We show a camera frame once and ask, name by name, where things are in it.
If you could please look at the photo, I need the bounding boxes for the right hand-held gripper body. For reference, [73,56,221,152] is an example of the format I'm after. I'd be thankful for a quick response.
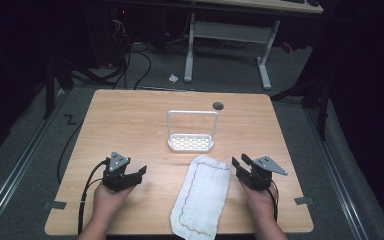
[242,155,289,192]

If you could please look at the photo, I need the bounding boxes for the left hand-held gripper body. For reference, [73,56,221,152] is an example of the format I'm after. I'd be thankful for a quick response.
[102,151,140,193]

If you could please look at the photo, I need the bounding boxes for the person's left hand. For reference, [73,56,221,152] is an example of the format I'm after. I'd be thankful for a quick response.
[92,181,136,219]

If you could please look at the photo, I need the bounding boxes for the person's right hand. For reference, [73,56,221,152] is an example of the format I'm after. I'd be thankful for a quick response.
[239,180,278,218]

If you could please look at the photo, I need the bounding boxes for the white towel with red stitching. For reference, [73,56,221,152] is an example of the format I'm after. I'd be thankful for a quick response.
[169,153,233,240]

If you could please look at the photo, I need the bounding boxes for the grey tape piece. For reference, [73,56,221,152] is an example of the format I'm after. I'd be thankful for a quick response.
[42,199,68,211]
[293,196,315,206]

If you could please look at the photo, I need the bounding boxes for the white plastic rack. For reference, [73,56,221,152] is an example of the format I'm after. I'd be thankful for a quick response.
[166,109,220,153]

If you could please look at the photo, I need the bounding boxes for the black metal stand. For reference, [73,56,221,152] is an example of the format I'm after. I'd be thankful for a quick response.
[269,74,332,142]
[42,54,76,121]

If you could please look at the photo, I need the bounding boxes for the small red object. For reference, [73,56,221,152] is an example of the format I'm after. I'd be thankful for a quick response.
[281,41,295,55]

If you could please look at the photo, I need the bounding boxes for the dark computer tower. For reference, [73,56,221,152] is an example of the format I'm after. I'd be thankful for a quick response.
[82,4,132,69]

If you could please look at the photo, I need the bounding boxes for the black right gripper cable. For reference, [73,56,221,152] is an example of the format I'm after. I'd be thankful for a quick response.
[267,179,280,223]

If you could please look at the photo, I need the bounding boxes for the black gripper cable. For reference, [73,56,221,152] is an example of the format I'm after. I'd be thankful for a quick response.
[77,159,110,236]
[267,179,280,223]

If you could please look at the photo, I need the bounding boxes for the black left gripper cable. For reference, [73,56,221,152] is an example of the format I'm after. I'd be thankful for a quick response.
[77,159,110,236]

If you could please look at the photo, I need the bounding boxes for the thin black floor cable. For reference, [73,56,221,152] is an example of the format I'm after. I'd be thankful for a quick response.
[56,121,85,185]

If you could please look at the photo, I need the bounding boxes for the metal floor rail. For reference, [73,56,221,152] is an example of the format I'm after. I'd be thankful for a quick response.
[0,89,72,236]
[304,106,370,240]

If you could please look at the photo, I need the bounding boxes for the bundle of black floor cables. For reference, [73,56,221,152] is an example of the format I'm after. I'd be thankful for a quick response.
[109,14,153,91]

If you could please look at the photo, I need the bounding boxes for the white metal frame desk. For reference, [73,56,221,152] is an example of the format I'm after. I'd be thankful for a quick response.
[183,0,325,92]

